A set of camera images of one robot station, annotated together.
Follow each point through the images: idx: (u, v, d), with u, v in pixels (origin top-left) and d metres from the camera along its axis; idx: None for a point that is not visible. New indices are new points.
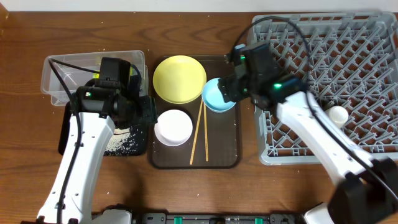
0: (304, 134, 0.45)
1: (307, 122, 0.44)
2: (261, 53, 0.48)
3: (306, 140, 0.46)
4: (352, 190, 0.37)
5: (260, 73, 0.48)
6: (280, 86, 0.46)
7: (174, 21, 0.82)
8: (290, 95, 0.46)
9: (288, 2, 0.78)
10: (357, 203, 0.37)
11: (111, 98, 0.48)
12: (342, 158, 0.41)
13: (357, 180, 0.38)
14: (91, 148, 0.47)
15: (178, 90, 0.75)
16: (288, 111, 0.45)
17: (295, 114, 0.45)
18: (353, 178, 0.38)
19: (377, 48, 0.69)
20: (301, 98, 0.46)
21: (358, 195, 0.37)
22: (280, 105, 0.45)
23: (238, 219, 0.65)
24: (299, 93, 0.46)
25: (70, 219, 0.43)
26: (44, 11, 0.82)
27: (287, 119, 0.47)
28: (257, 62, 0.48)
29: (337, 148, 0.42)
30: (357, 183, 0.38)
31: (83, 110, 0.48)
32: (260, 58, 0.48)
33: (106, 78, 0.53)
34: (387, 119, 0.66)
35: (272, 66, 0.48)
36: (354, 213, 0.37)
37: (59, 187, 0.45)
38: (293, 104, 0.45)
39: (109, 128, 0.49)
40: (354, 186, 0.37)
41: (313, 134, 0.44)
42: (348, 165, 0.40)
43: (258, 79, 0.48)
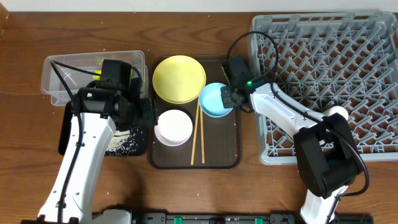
0: (271, 111, 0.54)
1: (270, 101, 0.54)
2: (235, 62, 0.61)
3: (273, 115, 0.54)
4: (305, 140, 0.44)
5: (236, 76, 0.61)
6: (250, 83, 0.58)
7: (174, 21, 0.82)
8: (259, 88, 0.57)
9: (288, 3, 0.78)
10: (313, 152, 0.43)
11: (112, 98, 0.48)
12: (298, 121, 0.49)
13: (310, 132, 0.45)
14: (92, 149, 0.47)
15: (178, 91, 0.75)
16: (258, 99, 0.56)
17: (262, 98, 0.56)
18: (307, 131, 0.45)
19: (377, 48, 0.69)
20: (267, 86, 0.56)
21: (311, 144, 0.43)
22: (251, 96, 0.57)
23: (238, 219, 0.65)
24: (266, 84, 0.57)
25: (71, 218, 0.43)
26: (45, 12, 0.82)
27: (259, 105, 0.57)
28: (232, 69, 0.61)
29: (295, 113, 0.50)
30: (310, 134, 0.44)
31: (84, 111, 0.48)
32: (235, 65, 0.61)
33: (107, 80, 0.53)
34: (387, 119, 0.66)
35: (246, 70, 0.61)
36: (311, 161, 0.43)
37: (60, 186, 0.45)
38: (260, 91, 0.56)
39: (109, 129, 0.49)
40: (306, 136, 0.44)
41: (276, 108, 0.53)
42: (303, 123, 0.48)
43: (236, 81, 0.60)
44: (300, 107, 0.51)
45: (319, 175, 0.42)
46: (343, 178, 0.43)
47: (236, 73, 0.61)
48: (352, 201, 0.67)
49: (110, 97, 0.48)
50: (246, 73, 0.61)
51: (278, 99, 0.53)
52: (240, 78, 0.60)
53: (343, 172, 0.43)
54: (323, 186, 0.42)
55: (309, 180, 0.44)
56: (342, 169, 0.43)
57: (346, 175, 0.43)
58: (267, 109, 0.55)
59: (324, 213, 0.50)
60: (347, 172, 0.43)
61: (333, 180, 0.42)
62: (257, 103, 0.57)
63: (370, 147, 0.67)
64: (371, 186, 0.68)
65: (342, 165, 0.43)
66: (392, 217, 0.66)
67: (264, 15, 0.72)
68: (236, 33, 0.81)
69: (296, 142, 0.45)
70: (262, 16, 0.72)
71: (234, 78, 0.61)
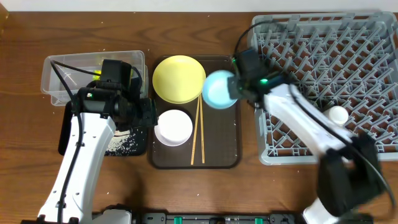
0: (291, 119, 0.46)
1: (290, 108, 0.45)
2: (247, 54, 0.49)
3: (292, 123, 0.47)
4: (331, 163, 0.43)
5: (247, 71, 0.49)
6: (265, 81, 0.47)
7: (174, 21, 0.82)
8: (275, 88, 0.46)
9: (288, 3, 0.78)
10: (337, 175, 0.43)
11: (112, 98, 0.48)
12: (323, 139, 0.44)
13: (337, 155, 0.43)
14: (92, 149, 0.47)
15: (178, 91, 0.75)
16: (275, 102, 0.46)
17: (279, 102, 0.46)
18: (334, 153, 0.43)
19: (377, 48, 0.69)
20: (284, 88, 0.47)
21: (336, 168, 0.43)
22: (265, 98, 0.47)
23: (238, 219, 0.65)
24: (282, 84, 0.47)
25: (71, 218, 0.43)
26: (45, 12, 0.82)
27: (275, 108, 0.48)
28: (244, 62, 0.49)
29: (319, 127, 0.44)
30: (336, 157, 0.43)
31: (84, 111, 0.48)
32: (246, 56, 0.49)
33: (107, 80, 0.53)
34: (387, 119, 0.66)
35: (259, 65, 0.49)
36: (335, 184, 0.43)
37: (60, 186, 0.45)
38: (277, 93, 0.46)
39: (109, 129, 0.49)
40: (333, 158, 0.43)
41: (298, 118, 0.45)
42: (326, 140, 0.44)
43: (247, 77, 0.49)
44: (323, 119, 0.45)
45: (341, 198, 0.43)
46: (364, 200, 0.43)
47: (247, 65, 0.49)
48: None
49: (110, 97, 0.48)
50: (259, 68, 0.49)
51: (301, 106, 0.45)
52: (251, 73, 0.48)
53: (365, 195, 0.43)
54: (341, 207, 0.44)
55: (326, 196, 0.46)
56: (365, 192, 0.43)
57: (367, 197, 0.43)
58: (285, 116, 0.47)
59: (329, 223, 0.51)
60: (370, 195, 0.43)
61: (353, 202, 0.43)
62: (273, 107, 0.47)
63: None
64: None
65: (364, 189, 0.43)
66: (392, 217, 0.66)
67: (263, 15, 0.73)
68: (236, 33, 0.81)
69: (322, 162, 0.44)
70: (262, 16, 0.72)
71: (245, 73, 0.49)
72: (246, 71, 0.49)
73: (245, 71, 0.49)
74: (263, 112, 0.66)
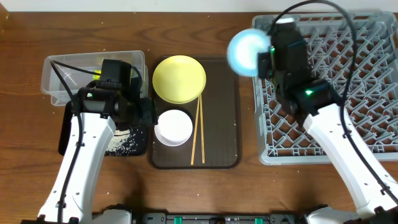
0: (338, 153, 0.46)
1: (339, 140, 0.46)
2: (294, 50, 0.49)
3: (338, 159, 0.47)
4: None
5: (289, 70, 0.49)
6: (310, 93, 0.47)
7: (174, 21, 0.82)
8: (321, 106, 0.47)
9: (288, 3, 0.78)
10: None
11: (112, 98, 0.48)
12: (374, 191, 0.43)
13: (387, 217, 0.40)
14: (92, 149, 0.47)
15: (178, 91, 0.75)
16: (319, 129, 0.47)
17: (329, 131, 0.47)
18: (384, 216, 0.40)
19: (377, 48, 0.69)
20: (334, 111, 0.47)
21: None
22: (310, 116, 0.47)
23: (238, 219, 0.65)
24: (329, 102, 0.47)
25: (71, 218, 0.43)
26: (45, 12, 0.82)
27: (319, 135, 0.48)
28: (288, 60, 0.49)
29: (372, 178, 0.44)
30: (388, 222, 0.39)
31: (84, 111, 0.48)
32: (291, 53, 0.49)
33: (107, 80, 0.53)
34: (387, 119, 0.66)
35: (302, 65, 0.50)
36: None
37: (60, 186, 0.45)
38: (327, 118, 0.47)
39: (109, 129, 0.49)
40: (382, 223, 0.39)
41: (346, 158, 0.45)
42: (379, 196, 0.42)
43: (287, 76, 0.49)
44: (377, 168, 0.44)
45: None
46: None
47: (290, 63, 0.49)
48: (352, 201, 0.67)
49: (109, 96, 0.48)
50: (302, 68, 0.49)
51: (353, 144, 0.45)
52: (293, 73, 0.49)
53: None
54: None
55: None
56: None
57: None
58: (330, 147, 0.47)
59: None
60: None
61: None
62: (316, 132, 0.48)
63: (370, 147, 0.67)
64: None
65: None
66: None
67: (263, 15, 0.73)
68: (236, 33, 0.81)
69: None
70: (262, 16, 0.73)
71: (286, 72, 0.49)
72: (288, 69, 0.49)
73: (287, 68, 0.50)
74: (263, 112, 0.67)
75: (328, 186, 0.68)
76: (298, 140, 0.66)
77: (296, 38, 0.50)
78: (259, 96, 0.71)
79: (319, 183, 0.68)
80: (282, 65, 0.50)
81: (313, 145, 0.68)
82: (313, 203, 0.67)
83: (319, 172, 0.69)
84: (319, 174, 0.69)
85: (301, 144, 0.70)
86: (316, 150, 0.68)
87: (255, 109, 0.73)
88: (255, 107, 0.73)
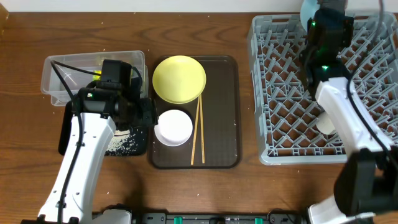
0: (336, 110, 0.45)
1: (339, 99, 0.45)
2: (332, 32, 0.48)
3: (337, 116, 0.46)
4: (364, 160, 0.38)
5: (319, 47, 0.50)
6: (326, 68, 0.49)
7: (174, 21, 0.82)
8: (333, 77, 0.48)
9: (288, 4, 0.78)
10: (365, 176, 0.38)
11: (112, 98, 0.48)
12: (363, 137, 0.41)
13: (371, 156, 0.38)
14: (92, 149, 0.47)
15: (178, 91, 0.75)
16: (327, 91, 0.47)
17: (332, 93, 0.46)
18: (369, 154, 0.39)
19: (377, 48, 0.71)
20: (342, 83, 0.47)
21: (368, 169, 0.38)
22: (321, 85, 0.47)
23: (238, 219, 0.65)
24: (342, 77, 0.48)
25: (71, 218, 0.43)
26: (45, 12, 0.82)
27: (324, 96, 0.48)
28: (323, 39, 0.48)
29: (363, 127, 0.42)
30: (370, 157, 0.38)
31: (84, 111, 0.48)
32: (331, 35, 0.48)
33: (107, 80, 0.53)
34: (387, 119, 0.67)
35: (335, 46, 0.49)
36: (359, 185, 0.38)
37: (60, 186, 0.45)
38: (333, 82, 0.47)
39: (109, 129, 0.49)
40: (367, 159, 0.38)
41: (345, 111, 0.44)
42: (367, 142, 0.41)
43: (315, 52, 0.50)
44: (370, 121, 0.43)
45: (358, 200, 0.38)
46: (378, 210, 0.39)
47: (325, 43, 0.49)
48: None
49: (110, 97, 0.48)
50: (334, 48, 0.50)
51: (352, 102, 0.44)
52: (323, 51, 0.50)
53: (384, 204, 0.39)
54: (355, 209, 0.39)
55: (342, 196, 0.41)
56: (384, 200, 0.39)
57: (383, 208, 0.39)
58: (332, 106, 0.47)
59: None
60: (388, 206, 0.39)
61: (368, 208, 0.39)
62: (323, 94, 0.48)
63: None
64: None
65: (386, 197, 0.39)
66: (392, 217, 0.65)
67: (264, 15, 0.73)
68: (236, 33, 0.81)
69: (353, 160, 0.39)
70: (262, 16, 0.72)
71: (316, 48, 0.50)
72: (320, 46, 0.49)
73: (320, 46, 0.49)
74: (263, 112, 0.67)
75: (328, 186, 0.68)
76: (298, 139, 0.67)
77: (339, 20, 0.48)
78: (259, 96, 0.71)
79: (319, 183, 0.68)
80: (318, 42, 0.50)
81: (313, 145, 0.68)
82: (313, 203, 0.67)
83: (319, 172, 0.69)
84: (319, 174, 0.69)
85: (301, 144, 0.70)
86: (316, 150, 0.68)
87: (255, 109, 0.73)
88: (255, 107, 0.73)
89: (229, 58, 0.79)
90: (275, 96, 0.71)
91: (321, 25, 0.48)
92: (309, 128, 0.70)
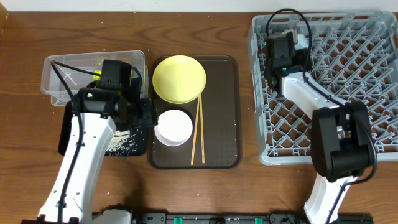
0: (298, 94, 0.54)
1: (298, 84, 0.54)
2: (280, 42, 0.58)
3: (300, 98, 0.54)
4: (324, 116, 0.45)
5: (276, 58, 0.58)
6: (285, 69, 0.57)
7: (174, 21, 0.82)
8: (291, 73, 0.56)
9: (288, 3, 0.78)
10: (328, 129, 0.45)
11: (112, 98, 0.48)
12: (321, 102, 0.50)
13: (330, 112, 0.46)
14: (92, 148, 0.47)
15: (177, 91, 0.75)
16: (288, 83, 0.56)
17: (291, 82, 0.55)
18: (328, 109, 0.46)
19: (377, 48, 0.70)
20: (298, 74, 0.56)
21: (328, 122, 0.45)
22: (283, 79, 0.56)
23: (238, 219, 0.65)
24: (298, 71, 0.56)
25: (71, 218, 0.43)
26: (44, 12, 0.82)
27: (288, 88, 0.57)
28: (275, 48, 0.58)
29: (320, 95, 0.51)
30: (329, 112, 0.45)
31: (84, 111, 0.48)
32: (279, 44, 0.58)
33: (107, 80, 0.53)
34: (387, 119, 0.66)
35: (287, 53, 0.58)
36: (324, 138, 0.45)
37: (60, 186, 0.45)
38: (291, 75, 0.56)
39: (109, 129, 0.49)
40: (326, 114, 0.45)
41: (304, 91, 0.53)
42: (326, 104, 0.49)
43: (272, 62, 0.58)
44: (325, 91, 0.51)
45: (329, 155, 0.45)
46: (352, 165, 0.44)
47: (277, 53, 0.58)
48: (352, 201, 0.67)
49: (110, 97, 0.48)
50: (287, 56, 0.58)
51: (309, 83, 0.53)
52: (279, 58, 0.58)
53: (354, 158, 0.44)
54: (329, 165, 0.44)
55: (319, 159, 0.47)
56: (353, 154, 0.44)
57: (355, 160, 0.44)
58: (295, 92, 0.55)
59: (326, 208, 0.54)
60: (359, 158, 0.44)
61: (342, 162, 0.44)
62: (286, 87, 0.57)
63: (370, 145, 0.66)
64: (373, 189, 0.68)
65: (353, 150, 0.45)
66: (392, 218, 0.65)
67: (264, 15, 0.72)
68: (236, 32, 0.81)
69: (314, 119, 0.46)
70: (262, 16, 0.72)
71: (273, 59, 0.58)
72: (274, 57, 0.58)
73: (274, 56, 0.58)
74: (263, 112, 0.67)
75: None
76: (298, 140, 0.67)
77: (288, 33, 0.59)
78: (259, 96, 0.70)
79: None
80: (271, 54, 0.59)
81: None
82: None
83: None
84: None
85: (301, 144, 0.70)
86: None
87: (255, 109, 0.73)
88: (255, 107, 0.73)
89: (229, 58, 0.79)
90: (275, 96, 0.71)
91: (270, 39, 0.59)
92: (309, 128, 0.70)
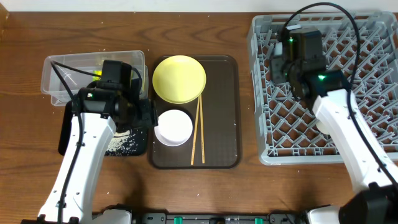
0: (338, 129, 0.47)
1: (342, 121, 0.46)
2: (311, 40, 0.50)
3: (339, 135, 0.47)
4: (374, 202, 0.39)
5: (306, 60, 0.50)
6: (323, 78, 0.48)
7: (174, 21, 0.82)
8: (331, 89, 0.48)
9: (288, 2, 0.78)
10: (375, 215, 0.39)
11: (112, 98, 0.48)
12: (370, 169, 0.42)
13: (381, 195, 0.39)
14: (92, 148, 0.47)
15: (177, 91, 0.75)
16: (327, 102, 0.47)
17: (333, 109, 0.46)
18: (378, 190, 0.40)
19: (377, 48, 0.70)
20: (343, 96, 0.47)
21: (379, 208, 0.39)
22: (321, 97, 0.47)
23: (238, 219, 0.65)
24: (340, 89, 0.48)
25: (71, 218, 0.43)
26: (45, 12, 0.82)
27: (326, 116, 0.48)
28: (305, 48, 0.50)
29: (369, 156, 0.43)
30: (380, 196, 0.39)
31: (84, 111, 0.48)
32: (310, 43, 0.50)
33: (107, 81, 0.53)
34: (387, 119, 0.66)
35: (319, 54, 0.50)
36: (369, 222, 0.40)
37: (60, 186, 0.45)
38: (333, 100, 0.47)
39: (109, 129, 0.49)
40: (378, 200, 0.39)
41: (347, 130, 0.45)
42: (375, 175, 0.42)
43: (302, 65, 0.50)
44: (374, 145, 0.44)
45: None
46: None
47: (306, 53, 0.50)
48: None
49: (110, 97, 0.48)
50: (321, 58, 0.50)
51: (356, 122, 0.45)
52: (311, 61, 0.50)
53: None
54: None
55: None
56: None
57: None
58: (334, 124, 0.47)
59: None
60: None
61: None
62: (323, 109, 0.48)
63: None
64: None
65: None
66: None
67: (263, 15, 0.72)
68: (236, 33, 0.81)
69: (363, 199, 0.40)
70: (262, 16, 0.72)
71: (303, 60, 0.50)
72: (305, 58, 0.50)
73: (305, 58, 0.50)
74: (263, 112, 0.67)
75: (328, 185, 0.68)
76: (298, 140, 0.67)
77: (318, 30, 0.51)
78: (259, 96, 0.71)
79: (319, 183, 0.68)
80: (299, 55, 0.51)
81: (313, 145, 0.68)
82: (313, 203, 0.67)
83: (319, 172, 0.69)
84: (319, 174, 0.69)
85: (301, 144, 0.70)
86: (316, 150, 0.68)
87: (255, 109, 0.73)
88: (255, 107, 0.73)
89: (229, 58, 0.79)
90: (275, 96, 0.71)
91: (299, 36, 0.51)
92: (309, 128, 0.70)
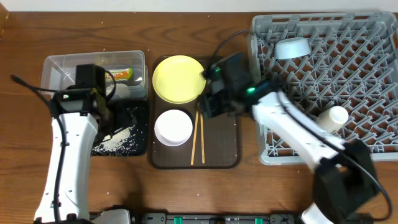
0: (282, 131, 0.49)
1: (280, 118, 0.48)
2: (232, 63, 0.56)
3: (285, 135, 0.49)
4: (325, 174, 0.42)
5: (234, 81, 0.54)
6: (253, 89, 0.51)
7: (174, 21, 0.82)
8: (262, 97, 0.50)
9: (288, 2, 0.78)
10: (336, 187, 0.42)
11: (89, 96, 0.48)
12: (316, 149, 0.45)
13: (329, 165, 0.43)
14: (76, 146, 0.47)
15: (175, 90, 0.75)
16: (263, 112, 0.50)
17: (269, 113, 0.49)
18: (327, 163, 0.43)
19: (377, 47, 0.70)
20: (273, 97, 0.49)
21: (333, 178, 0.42)
22: (255, 107, 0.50)
23: (238, 219, 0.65)
24: (270, 93, 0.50)
25: (68, 214, 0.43)
26: (45, 12, 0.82)
27: (267, 121, 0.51)
28: (230, 71, 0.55)
29: (312, 138, 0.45)
30: (330, 168, 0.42)
31: (63, 112, 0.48)
32: (232, 66, 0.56)
33: (82, 83, 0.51)
34: (387, 119, 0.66)
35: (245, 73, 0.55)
36: (333, 196, 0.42)
37: (51, 188, 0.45)
38: (263, 106, 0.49)
39: (91, 126, 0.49)
40: (328, 170, 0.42)
41: (287, 128, 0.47)
42: (323, 151, 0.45)
43: (233, 87, 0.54)
44: (312, 128, 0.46)
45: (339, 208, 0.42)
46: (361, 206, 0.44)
47: (234, 76, 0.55)
48: None
49: (86, 94, 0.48)
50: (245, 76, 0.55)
51: (290, 115, 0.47)
52: (240, 82, 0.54)
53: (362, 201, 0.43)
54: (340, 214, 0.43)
55: (326, 207, 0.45)
56: (359, 197, 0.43)
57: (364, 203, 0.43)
58: (276, 126, 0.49)
59: None
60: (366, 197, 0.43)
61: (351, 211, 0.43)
62: (263, 117, 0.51)
63: (370, 146, 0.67)
64: None
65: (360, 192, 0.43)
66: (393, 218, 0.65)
67: (264, 15, 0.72)
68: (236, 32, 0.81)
69: (317, 177, 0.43)
70: (262, 16, 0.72)
71: (232, 83, 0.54)
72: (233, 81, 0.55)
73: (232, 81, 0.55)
74: None
75: None
76: None
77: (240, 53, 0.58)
78: None
79: None
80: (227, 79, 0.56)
81: None
82: None
83: None
84: None
85: None
86: None
87: None
88: None
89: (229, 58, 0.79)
90: None
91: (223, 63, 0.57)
92: None
